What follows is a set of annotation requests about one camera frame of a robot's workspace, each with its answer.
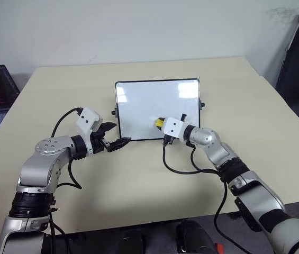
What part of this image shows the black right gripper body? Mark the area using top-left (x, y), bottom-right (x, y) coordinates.
top-left (162, 134), bottom-right (176, 146)

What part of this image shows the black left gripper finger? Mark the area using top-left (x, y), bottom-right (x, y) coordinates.
top-left (106, 137), bottom-right (132, 153)
top-left (99, 122), bottom-right (117, 133)

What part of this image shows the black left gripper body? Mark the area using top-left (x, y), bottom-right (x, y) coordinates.
top-left (87, 121), bottom-right (113, 156)

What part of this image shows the black-framed whiteboard with stand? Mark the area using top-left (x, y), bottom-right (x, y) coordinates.
top-left (111, 78), bottom-right (206, 141)

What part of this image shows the dark rounded shape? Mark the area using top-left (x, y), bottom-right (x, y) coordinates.
top-left (176, 219), bottom-right (216, 254)

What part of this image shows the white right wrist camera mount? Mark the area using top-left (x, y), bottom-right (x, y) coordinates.
top-left (162, 116), bottom-right (187, 139)

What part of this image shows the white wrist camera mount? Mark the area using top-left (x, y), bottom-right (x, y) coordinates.
top-left (162, 116), bottom-right (187, 139)
top-left (75, 107), bottom-right (103, 156)

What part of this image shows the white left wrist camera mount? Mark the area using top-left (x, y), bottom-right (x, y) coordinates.
top-left (75, 107), bottom-right (103, 156)

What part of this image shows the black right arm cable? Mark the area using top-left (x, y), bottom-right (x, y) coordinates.
top-left (161, 142), bottom-right (237, 252)

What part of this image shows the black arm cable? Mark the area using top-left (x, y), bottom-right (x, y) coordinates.
top-left (50, 106), bottom-right (84, 190)
top-left (161, 142), bottom-right (237, 252)

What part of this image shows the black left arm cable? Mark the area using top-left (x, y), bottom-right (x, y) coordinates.
top-left (50, 106), bottom-right (84, 190)

